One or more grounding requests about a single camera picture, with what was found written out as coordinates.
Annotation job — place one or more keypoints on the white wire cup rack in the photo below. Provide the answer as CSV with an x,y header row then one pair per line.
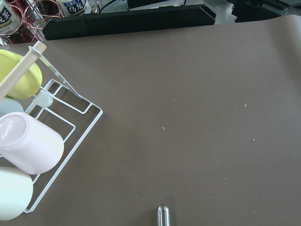
x,y
58,105

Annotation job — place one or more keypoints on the pink plastic cup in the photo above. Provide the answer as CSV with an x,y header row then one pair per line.
x,y
29,144

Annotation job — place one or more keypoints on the copper wire bottle rack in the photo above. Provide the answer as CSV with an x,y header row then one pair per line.
x,y
34,14

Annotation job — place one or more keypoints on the black monitor bar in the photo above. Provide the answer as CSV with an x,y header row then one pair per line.
x,y
161,18

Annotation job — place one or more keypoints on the yellow plastic cup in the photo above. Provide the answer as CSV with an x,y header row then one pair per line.
x,y
29,83

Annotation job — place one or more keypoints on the grey plastic cup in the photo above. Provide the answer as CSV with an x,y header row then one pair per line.
x,y
8,105

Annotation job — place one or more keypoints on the white plastic cup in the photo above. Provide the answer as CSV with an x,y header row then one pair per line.
x,y
16,189

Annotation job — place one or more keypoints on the tea bottle white label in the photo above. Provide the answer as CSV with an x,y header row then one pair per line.
x,y
9,20

